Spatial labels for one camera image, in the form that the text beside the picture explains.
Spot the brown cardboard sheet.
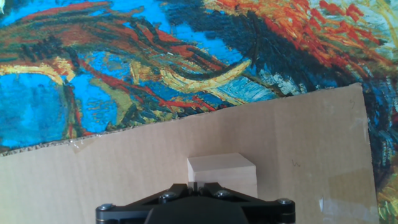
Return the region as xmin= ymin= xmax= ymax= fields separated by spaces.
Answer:
xmin=0 ymin=82 xmax=381 ymax=224

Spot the sunflower painting print cloth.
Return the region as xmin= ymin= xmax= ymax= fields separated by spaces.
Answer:
xmin=0 ymin=0 xmax=398 ymax=224

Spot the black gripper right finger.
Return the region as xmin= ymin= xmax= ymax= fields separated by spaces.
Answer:
xmin=196 ymin=182 xmax=296 ymax=224

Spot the pale wooden block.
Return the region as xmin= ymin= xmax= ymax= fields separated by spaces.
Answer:
xmin=186 ymin=152 xmax=259 ymax=200

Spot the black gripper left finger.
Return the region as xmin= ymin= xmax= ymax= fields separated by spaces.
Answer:
xmin=95 ymin=182 xmax=198 ymax=224

